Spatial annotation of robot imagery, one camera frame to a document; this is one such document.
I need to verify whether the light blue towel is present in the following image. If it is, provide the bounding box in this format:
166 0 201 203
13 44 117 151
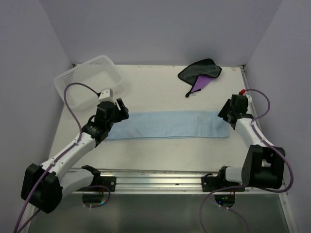
107 110 229 140

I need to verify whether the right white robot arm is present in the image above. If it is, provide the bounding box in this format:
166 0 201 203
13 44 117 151
216 94 285 191

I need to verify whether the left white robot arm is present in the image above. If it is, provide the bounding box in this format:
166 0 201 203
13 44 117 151
21 99 129 214

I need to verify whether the white perforated plastic basket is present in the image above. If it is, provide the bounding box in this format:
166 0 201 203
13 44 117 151
54 55 124 110

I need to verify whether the dark grey purple cloth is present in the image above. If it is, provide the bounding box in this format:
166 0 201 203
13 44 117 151
177 58 223 98

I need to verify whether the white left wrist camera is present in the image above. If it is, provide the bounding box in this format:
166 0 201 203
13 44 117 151
97 88 114 103

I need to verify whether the aluminium mounting rail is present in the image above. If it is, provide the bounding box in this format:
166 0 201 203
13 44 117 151
68 169 287 195

